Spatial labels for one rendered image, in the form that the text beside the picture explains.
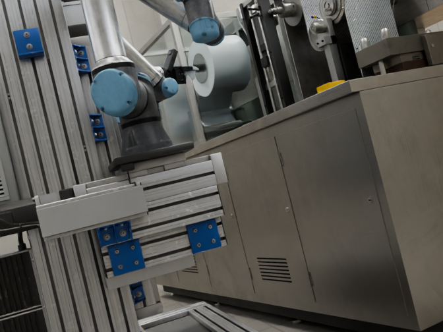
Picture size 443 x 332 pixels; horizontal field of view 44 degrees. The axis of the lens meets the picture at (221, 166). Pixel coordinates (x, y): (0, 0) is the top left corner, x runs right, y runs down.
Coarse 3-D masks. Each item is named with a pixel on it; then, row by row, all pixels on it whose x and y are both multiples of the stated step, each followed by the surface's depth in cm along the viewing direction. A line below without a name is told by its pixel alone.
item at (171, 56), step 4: (168, 52) 248; (172, 52) 246; (176, 52) 246; (168, 56) 247; (172, 56) 245; (176, 56) 246; (168, 60) 246; (172, 60) 245; (164, 64) 247; (168, 64) 244; (172, 64) 245; (168, 68) 243; (172, 68) 245
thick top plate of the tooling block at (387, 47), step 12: (408, 36) 190; (420, 36) 193; (372, 48) 192; (384, 48) 187; (396, 48) 187; (408, 48) 190; (420, 48) 192; (360, 60) 198; (372, 60) 193; (384, 60) 194
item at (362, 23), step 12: (348, 12) 206; (360, 12) 209; (372, 12) 211; (384, 12) 214; (348, 24) 206; (360, 24) 208; (372, 24) 211; (384, 24) 213; (360, 36) 207; (372, 36) 210; (396, 36) 215
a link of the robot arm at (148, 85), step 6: (138, 78) 156; (144, 78) 157; (144, 84) 155; (150, 84) 159; (150, 90) 158; (150, 96) 156; (150, 102) 156; (144, 108) 153; (150, 108) 157; (156, 108) 159; (144, 114) 155; (150, 114) 156; (156, 114) 158; (120, 120) 158; (126, 120) 156; (132, 120) 155
